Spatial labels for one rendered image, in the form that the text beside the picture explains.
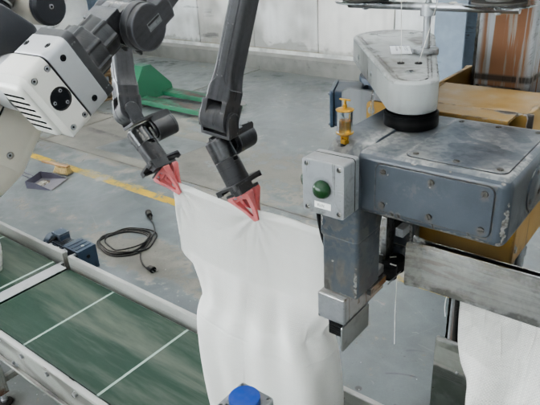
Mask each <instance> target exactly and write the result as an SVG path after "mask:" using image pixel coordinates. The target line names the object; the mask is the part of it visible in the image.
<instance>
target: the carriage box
mask: <svg viewBox="0 0 540 405"><path fill-rule="evenodd" d="M471 78H472V65H469V66H468V65H467V66H465V67H464V68H463V69H461V70H459V71H458V72H456V73H454V74H452V75H450V76H448V77H446V78H444V79H443V80H441V81H440V82H439V94H438V103H441V104H451V105H458V106H464V107H470V108H482V109H488V110H493V111H500V112H506V113H516V114H517V117H516V118H515V119H513V120H512V121H511V122H510V123H509V126H514V127H519V128H525V129H536V130H540V92H526V91H521V89H519V88H505V87H498V86H490V85H483V84H477V85H470V83H471ZM539 227H540V201H539V202H538V204H537V205H536V206H535V207H534V209H533V210H532V211H531V212H530V213H529V214H528V216H527V217H526V218H525V220H524V221H523V222H522V224H521V225H520V226H519V228H518V229H517V230H516V231H515V232H514V233H513V235H512V236H511V237H510V239H509V240H508V241H507V243H505V244H504V245H502V246H500V247H497V246H493V245H489V244H486V243H481V242H478V241H475V240H471V239H466V238H463V237H459V236H457V235H451V234H448V233H445V232H442V231H436V230H433V229H430V228H426V227H421V226H419V237H421V238H423V239H425V240H428V241H432V242H434V243H439V244H443V245H446V246H449V247H452V248H457V249H460V250H463V251H466V252H471V253H474V254H478V255H480V256H485V257H489V258H491V259H495V260H500V261H502V262H506V263H509V264H512V263H513V262H514V261H515V260H516V258H517V257H518V255H519V254H520V253H521V251H522V249H523V248H524V247H525V246H526V245H527V243H528V242H529V240H530V239H531V237H532V236H533V235H534V233H535V232H536V230H537V229H538V228H539Z"/></svg>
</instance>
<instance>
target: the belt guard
mask: <svg viewBox="0 0 540 405"><path fill-rule="evenodd" d="M422 43H423V32H422V31H414V30H402V45H409V46H410V48H411V52H412V48H413V47H418V46H422ZM391 45H401V30H383V31H369V32H364V33H361V34H358V35H355V36H354V53H353V61H354V62H355V63H356V65H357V66H358V68H359V70H360V71H361V73H362V74H363V75H364V76H365V78H366V80H367V81H368V83H369V84H370V86H371V87H372V88H373V89H374V91H375V93H376V94H377V95H378V97H379V99H380V100H381V101H382V103H383V104H384V105H385V107H386V108H387V110H389V111H391V112H393V113H398V114H402V115H423V114H427V113H431V112H434V111H436V110H437V105H438V94H439V82H440V77H439V69H438V61H437V55H436V54H434V55H417V54H413V53H412V54H402V57H401V54H397V55H392V54H391V50H390V46H391ZM429 46H434V47H436V38H435V36H434V35H433V34H432V33H430V44H429ZM420 56H421V58H420ZM419 58H420V60H419ZM399 61H403V62H404V64H397V62H399ZM419 61H420V62H422V64H415V62H419Z"/></svg>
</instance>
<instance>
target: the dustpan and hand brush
mask: <svg viewBox="0 0 540 405"><path fill-rule="evenodd" d="M41 162H42V163H46V164H50V165H53V166H55V168H54V170H53V173H57V174H53V173H49V172H43V171H39V172H38V173H37V174H35V175H33V174H29V173H27V172H26V171H24V172H23V173H26V174H29V175H31V176H32V177H28V176H26V175H25V174H22V176H25V177H27V178H29V179H27V180H26V181H25V183H26V187H27V189H36V190H54V189H55V188H57V187H58V186H60V185H61V184H63V183H64V182H66V181H67V180H68V179H69V178H65V177H62V176H59V175H58V174H63V175H69V174H71V173H73V171H72V169H71V168H70V165H66V164H63V163H58V162H50V161H47V160H42V161H41Z"/></svg>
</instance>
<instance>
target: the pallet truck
mask: <svg viewBox="0 0 540 405"><path fill-rule="evenodd" d="M134 68H135V74H136V79H137V83H138V88H139V95H141V104H143V105H148V106H152V107H156V108H163V109H165V108H167V109H169V110H172V111H176V112H180V113H189V114H193V115H197V116H198V111H199V109H200V108H201V105H198V104H189V103H184V102H180V101H176V100H167V99H163V98H158V97H159V96H172V97H177V98H182V99H186V100H194V101H199V102H202V99H203V97H206V93H203V92H194V91H189V90H184V89H179V88H173V86H172V83H171V82H170V81H169V80H168V79H167V78H165V77H164V76H163V74H161V73H160V72H159V71H158V70H157V69H155V68H154V67H153V66H152V65H150V64H146V63H137V64H134Z"/></svg>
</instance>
